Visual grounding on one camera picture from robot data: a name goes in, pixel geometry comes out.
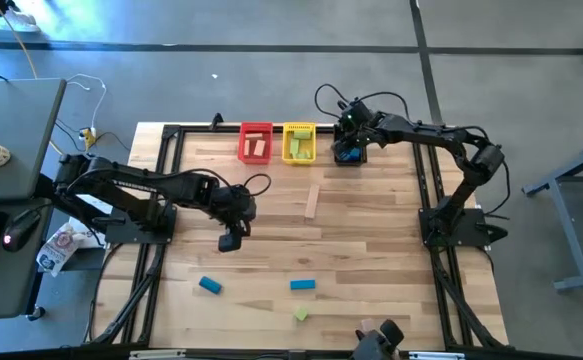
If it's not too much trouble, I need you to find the white cable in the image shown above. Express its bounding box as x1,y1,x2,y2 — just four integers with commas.
64,72,108,132

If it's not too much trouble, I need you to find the blue cylinder block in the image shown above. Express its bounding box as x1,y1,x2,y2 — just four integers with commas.
198,275,224,296

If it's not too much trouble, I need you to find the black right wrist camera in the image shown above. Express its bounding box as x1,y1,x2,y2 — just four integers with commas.
339,98,373,130

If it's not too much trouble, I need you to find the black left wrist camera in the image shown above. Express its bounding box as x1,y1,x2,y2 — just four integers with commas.
217,229,244,254

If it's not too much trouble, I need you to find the tan hanging cord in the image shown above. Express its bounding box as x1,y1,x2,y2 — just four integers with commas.
0,0,40,81

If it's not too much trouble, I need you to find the silver metal bracket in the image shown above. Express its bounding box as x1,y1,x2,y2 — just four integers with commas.
128,349,188,360
408,350,467,360

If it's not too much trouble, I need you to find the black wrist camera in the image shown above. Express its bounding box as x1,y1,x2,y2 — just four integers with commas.
217,229,244,254
339,98,373,130

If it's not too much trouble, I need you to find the black table cable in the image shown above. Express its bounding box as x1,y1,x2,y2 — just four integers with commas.
83,243,125,346

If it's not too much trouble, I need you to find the white printed plastic bag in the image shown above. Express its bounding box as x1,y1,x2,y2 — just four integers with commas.
34,222,88,279

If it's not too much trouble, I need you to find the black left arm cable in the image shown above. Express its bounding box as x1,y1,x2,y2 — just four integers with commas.
185,167,273,197

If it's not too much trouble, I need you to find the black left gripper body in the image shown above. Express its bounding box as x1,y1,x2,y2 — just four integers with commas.
210,183,258,236

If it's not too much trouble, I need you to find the grey metal stand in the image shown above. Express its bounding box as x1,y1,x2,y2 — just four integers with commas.
520,138,583,294

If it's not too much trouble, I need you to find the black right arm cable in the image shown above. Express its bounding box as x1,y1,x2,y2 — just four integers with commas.
313,83,412,121

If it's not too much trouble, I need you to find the black leader arm gripper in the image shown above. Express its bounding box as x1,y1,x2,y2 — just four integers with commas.
351,318,406,360

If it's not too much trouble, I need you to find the black aluminium frame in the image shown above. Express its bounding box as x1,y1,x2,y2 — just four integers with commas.
88,110,510,351

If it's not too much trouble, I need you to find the red plastic basket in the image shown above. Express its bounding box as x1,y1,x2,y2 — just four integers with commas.
236,121,274,166

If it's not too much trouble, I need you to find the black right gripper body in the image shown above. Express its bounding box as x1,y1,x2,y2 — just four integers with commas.
333,112,387,151

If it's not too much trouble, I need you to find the yellow cable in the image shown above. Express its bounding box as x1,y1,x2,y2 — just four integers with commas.
48,138,81,164

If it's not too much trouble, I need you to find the long wooden plank block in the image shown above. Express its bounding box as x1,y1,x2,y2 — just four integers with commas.
304,183,322,220

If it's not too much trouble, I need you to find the white printed box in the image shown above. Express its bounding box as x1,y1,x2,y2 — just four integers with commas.
68,193,117,250

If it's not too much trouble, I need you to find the grey desk panel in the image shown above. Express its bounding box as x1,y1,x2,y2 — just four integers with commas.
0,77,68,202

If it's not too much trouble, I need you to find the black desk support beam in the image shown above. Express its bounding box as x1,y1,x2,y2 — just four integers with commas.
34,172,117,236

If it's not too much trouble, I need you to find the person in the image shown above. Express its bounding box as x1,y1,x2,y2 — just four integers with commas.
0,0,43,40

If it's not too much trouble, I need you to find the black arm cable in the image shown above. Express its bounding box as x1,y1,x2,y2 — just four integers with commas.
313,83,412,121
185,167,273,197

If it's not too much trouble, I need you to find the black plastic basket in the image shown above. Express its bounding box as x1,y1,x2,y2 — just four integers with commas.
332,123,369,167

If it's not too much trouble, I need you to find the yellow power adapter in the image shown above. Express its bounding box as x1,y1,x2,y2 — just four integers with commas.
78,126,98,151

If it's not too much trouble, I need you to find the black computer mouse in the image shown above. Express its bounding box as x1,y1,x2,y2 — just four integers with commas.
1,208,43,254

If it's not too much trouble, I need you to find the yellow plastic basket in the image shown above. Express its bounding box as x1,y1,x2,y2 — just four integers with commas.
281,121,318,166

